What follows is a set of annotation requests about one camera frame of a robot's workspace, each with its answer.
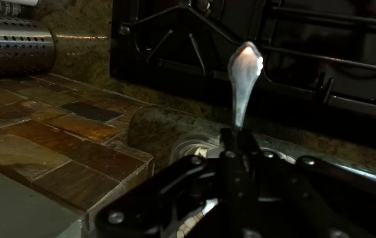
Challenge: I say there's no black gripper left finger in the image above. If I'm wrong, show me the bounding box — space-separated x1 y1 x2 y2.
94 127 243 238

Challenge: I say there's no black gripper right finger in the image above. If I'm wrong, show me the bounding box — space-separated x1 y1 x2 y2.
240 127 376 238

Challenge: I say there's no metal spoon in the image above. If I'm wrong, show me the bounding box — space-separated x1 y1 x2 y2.
227 40 266 133

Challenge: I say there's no black gas stove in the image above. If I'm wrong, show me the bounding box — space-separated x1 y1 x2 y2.
110 0 376 126

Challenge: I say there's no perforated steel utensil holder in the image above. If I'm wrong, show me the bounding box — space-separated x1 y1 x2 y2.
0 12 57 80

